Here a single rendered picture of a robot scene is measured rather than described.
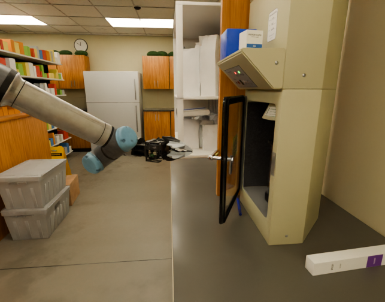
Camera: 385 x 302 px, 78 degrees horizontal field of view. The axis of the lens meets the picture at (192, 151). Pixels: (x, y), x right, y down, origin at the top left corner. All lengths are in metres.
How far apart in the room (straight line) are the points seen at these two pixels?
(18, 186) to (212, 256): 2.20
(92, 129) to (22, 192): 2.01
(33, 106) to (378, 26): 1.11
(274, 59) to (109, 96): 5.13
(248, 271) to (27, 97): 0.72
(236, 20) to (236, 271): 0.87
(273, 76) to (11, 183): 2.44
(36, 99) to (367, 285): 0.94
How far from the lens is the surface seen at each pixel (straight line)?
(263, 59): 0.67
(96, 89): 5.72
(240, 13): 1.07
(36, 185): 2.62
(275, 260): 0.78
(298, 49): 0.71
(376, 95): 1.08
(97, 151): 0.85
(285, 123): 0.70
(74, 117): 0.74
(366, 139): 1.11
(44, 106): 0.72
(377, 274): 0.86
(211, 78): 1.93
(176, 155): 0.84
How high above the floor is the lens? 1.41
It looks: 14 degrees down
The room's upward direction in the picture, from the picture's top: straight up
